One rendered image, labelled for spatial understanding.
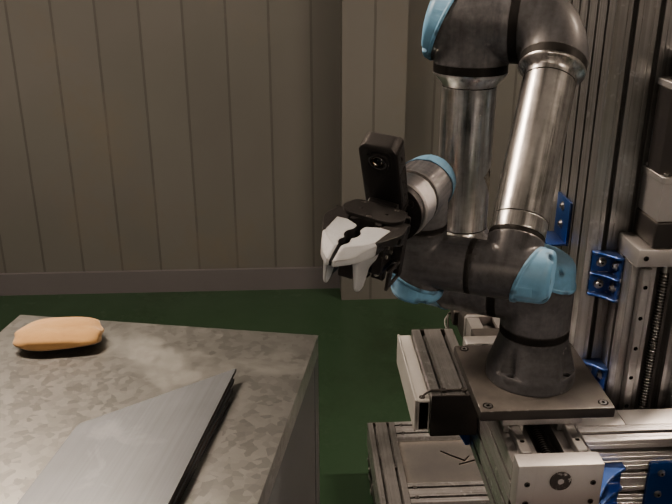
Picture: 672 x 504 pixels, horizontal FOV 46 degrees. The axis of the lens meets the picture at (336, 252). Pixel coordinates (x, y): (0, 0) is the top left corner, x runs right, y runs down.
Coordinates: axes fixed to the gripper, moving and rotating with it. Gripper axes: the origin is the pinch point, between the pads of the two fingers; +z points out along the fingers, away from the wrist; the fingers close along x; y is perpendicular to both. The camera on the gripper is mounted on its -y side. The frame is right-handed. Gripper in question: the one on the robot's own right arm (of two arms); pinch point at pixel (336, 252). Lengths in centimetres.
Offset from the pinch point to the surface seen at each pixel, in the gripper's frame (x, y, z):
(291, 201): 127, 116, -279
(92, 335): 56, 46, -32
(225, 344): 34, 46, -43
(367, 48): 98, 33, -280
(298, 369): 18, 44, -40
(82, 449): 35, 43, -5
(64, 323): 62, 46, -33
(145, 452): 27, 42, -7
